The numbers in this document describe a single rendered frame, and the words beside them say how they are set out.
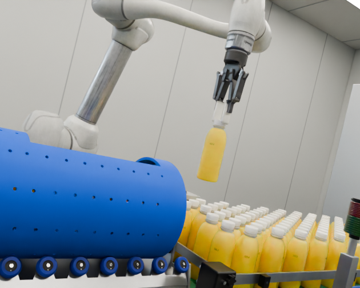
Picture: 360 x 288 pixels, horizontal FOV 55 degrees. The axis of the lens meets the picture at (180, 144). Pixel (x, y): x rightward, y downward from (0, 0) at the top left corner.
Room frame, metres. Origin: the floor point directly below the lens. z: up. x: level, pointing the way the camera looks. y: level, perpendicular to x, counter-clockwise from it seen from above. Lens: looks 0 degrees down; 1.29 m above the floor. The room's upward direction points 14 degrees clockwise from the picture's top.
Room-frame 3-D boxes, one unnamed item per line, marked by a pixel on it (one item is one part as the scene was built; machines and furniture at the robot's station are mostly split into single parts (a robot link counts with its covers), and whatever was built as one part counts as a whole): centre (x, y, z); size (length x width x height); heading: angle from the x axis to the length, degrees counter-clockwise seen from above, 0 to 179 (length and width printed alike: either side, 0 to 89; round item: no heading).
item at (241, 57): (1.15, -0.11, 1.58); 0.08 x 0.07 x 0.09; 35
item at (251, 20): (1.16, -0.12, 1.76); 0.13 x 0.11 x 0.16; 155
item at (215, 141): (1.15, -0.11, 1.29); 0.07 x 0.07 x 0.19
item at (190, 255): (1.11, -0.09, 0.96); 0.40 x 0.01 x 0.03; 35
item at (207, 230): (1.09, -0.15, 0.99); 0.07 x 0.07 x 0.19
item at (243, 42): (1.15, -0.11, 1.65); 0.09 x 0.09 x 0.06
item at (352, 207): (0.99, -0.54, 1.23); 0.06 x 0.06 x 0.04
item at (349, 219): (0.99, -0.54, 1.18); 0.06 x 0.06 x 0.05
